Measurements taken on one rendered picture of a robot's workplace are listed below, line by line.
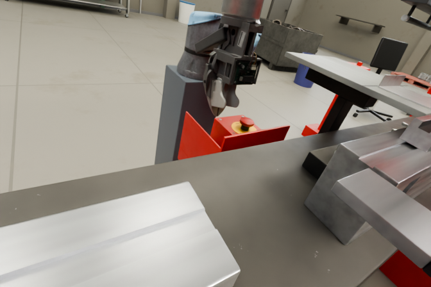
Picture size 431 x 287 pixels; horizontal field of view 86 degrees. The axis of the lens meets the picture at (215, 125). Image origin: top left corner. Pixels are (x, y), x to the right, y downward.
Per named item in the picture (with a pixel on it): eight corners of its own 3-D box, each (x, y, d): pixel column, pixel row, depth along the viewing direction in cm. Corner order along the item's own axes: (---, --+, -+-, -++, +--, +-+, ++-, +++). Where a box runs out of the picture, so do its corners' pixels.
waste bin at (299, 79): (321, 89, 412) (335, 59, 384) (308, 91, 384) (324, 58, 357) (299, 79, 440) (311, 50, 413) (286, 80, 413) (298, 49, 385)
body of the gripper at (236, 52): (227, 88, 44) (241, 19, 38) (203, 75, 50) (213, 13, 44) (256, 87, 48) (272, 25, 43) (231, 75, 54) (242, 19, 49)
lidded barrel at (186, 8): (188, 22, 758) (190, 2, 729) (195, 25, 727) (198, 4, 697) (174, 20, 730) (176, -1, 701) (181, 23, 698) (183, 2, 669)
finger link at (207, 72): (204, 98, 49) (210, 56, 46) (200, 95, 50) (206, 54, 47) (221, 97, 52) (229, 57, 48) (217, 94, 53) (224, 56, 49)
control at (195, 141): (233, 145, 75) (249, 96, 66) (266, 179, 64) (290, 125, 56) (177, 158, 64) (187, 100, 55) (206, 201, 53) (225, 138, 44)
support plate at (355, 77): (332, 61, 58) (333, 57, 58) (458, 111, 40) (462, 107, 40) (283, 56, 49) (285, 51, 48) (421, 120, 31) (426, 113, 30)
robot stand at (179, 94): (150, 195, 132) (165, 64, 94) (178, 186, 143) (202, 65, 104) (162, 220, 120) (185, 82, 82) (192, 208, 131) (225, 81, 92)
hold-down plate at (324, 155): (386, 141, 52) (394, 129, 50) (412, 155, 48) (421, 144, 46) (300, 166, 36) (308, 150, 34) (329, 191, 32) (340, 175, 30)
